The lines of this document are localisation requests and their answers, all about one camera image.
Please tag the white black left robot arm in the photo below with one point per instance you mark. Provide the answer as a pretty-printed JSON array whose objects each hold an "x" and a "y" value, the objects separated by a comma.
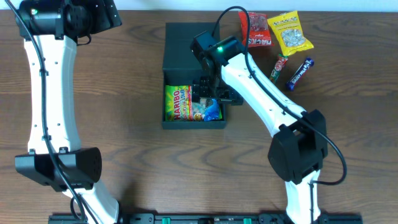
[{"x": 55, "y": 158}]

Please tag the red Hacks candy bag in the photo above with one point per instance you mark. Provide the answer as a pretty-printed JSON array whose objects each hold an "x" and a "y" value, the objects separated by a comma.
[{"x": 257, "y": 33}]

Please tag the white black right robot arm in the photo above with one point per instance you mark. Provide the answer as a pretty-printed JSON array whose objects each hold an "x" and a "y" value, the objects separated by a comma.
[{"x": 296, "y": 153}]

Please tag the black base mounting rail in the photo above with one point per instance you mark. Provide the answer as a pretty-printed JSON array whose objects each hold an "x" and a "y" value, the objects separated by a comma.
[{"x": 264, "y": 218}]

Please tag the green Haribo gummy bag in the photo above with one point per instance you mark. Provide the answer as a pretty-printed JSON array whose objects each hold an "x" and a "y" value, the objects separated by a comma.
[{"x": 180, "y": 107}]

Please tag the yellow nut snack bag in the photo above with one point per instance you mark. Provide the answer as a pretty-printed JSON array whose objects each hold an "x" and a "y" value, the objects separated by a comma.
[{"x": 288, "y": 31}]

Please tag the purple Dairy Milk bar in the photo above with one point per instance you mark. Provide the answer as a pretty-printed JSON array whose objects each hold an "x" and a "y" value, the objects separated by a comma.
[{"x": 308, "y": 62}]

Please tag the blue Oreo cookie pack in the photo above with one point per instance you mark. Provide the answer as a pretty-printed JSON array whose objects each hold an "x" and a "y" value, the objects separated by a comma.
[{"x": 212, "y": 110}]

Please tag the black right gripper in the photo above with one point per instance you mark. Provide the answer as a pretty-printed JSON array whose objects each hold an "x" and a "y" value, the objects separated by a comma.
[{"x": 217, "y": 92}]

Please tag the green red candy bar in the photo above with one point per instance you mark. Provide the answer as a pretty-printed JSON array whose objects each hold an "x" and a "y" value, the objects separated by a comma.
[{"x": 279, "y": 65}]

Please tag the dark green gift box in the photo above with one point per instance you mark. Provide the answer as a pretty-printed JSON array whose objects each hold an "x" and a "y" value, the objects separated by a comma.
[{"x": 180, "y": 67}]

